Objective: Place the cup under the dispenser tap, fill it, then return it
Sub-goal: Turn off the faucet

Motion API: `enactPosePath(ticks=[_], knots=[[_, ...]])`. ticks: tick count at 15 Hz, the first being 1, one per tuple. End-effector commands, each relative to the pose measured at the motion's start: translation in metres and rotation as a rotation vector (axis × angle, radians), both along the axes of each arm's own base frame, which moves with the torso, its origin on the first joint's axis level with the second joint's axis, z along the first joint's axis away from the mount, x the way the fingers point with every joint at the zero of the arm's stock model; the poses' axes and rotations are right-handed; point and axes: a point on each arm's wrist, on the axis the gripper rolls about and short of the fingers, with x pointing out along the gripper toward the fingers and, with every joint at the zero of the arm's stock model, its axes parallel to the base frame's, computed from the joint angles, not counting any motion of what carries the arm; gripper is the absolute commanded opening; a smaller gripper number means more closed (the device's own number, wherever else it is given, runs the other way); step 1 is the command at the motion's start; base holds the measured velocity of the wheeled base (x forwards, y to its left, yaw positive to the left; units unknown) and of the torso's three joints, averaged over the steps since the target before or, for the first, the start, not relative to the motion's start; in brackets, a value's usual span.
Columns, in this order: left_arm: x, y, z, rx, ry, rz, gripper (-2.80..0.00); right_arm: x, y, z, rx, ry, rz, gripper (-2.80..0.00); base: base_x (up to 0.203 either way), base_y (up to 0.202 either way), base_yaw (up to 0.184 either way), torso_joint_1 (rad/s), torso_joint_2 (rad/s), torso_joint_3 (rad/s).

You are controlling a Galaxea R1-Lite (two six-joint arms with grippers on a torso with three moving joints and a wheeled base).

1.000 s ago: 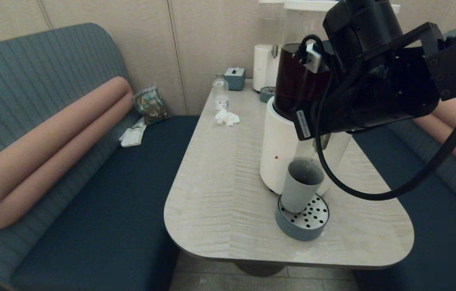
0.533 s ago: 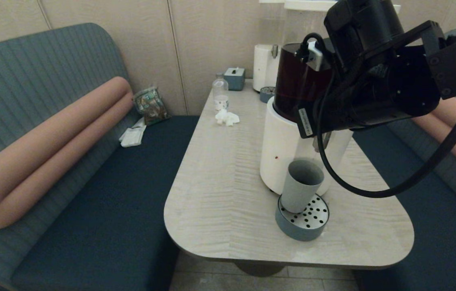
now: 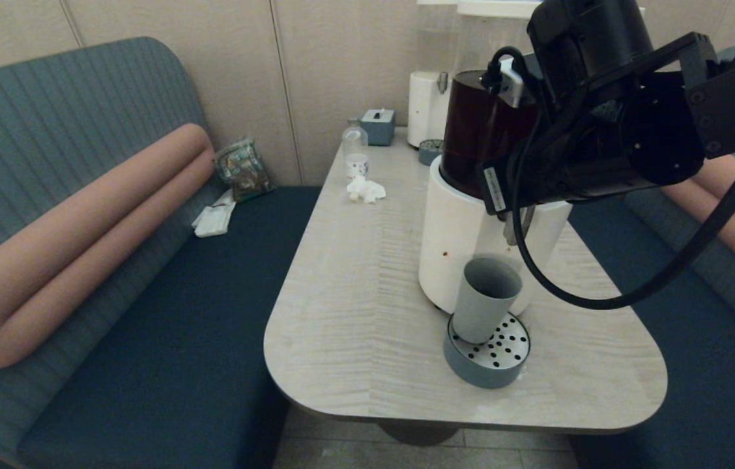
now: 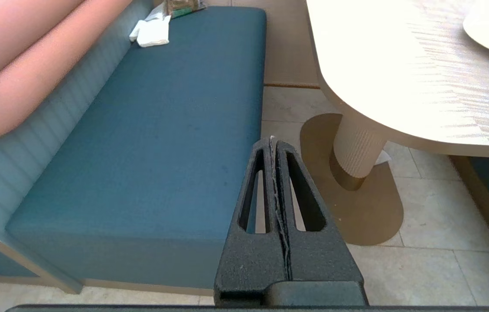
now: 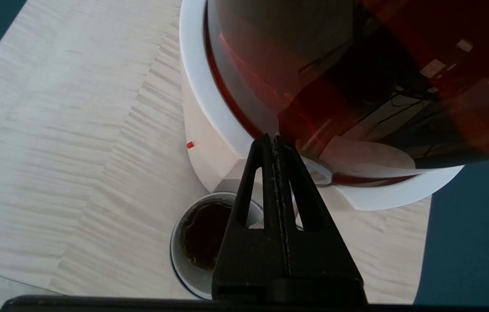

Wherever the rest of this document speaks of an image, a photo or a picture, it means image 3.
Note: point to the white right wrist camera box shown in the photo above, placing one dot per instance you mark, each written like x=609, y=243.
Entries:
x=512, y=81

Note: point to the small blue drip tray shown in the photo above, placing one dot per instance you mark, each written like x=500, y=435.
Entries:
x=428, y=154

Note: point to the white napkin pack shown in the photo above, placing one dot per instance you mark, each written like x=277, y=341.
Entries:
x=214, y=221

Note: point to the metal dispenser tap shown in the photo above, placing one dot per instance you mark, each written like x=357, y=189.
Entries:
x=512, y=228

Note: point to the round blue perforated drip tray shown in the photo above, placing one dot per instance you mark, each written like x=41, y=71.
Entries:
x=491, y=368

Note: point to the grey plastic cup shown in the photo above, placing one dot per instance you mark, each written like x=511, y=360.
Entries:
x=481, y=306

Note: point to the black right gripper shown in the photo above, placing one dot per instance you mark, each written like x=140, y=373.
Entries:
x=563, y=156

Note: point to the blue-grey tissue box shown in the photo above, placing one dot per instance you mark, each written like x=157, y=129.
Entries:
x=377, y=128

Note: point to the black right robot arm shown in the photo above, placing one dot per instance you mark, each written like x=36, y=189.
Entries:
x=654, y=124

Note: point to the printed snack bag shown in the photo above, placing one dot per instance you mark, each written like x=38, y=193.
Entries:
x=244, y=169

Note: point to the white clear water dispenser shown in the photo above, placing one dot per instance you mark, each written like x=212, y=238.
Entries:
x=423, y=107

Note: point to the large dark tea dispenser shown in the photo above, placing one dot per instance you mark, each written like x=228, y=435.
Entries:
x=465, y=247

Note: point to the clear plastic bottle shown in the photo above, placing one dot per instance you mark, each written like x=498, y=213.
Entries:
x=354, y=146

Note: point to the crumpled white tissue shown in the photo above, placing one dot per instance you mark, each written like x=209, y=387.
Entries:
x=364, y=189

